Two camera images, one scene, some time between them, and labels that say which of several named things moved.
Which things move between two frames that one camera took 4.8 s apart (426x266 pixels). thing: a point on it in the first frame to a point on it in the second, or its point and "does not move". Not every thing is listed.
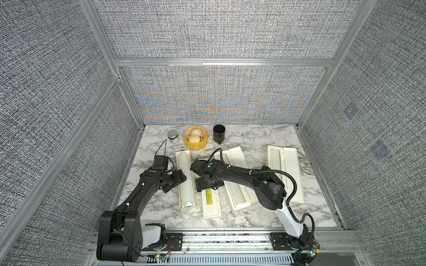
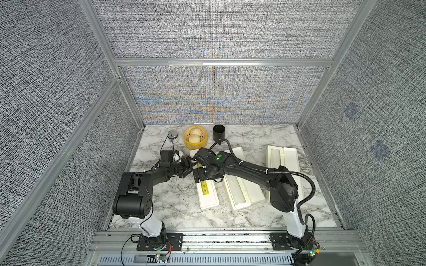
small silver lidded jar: [173, 136] does not move
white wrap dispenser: [286, 159] does not move
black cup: [219, 133] does not move
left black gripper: [179, 177] to [186, 167]
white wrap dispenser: [241, 196] does not move
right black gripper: [198, 183] to [201, 177]
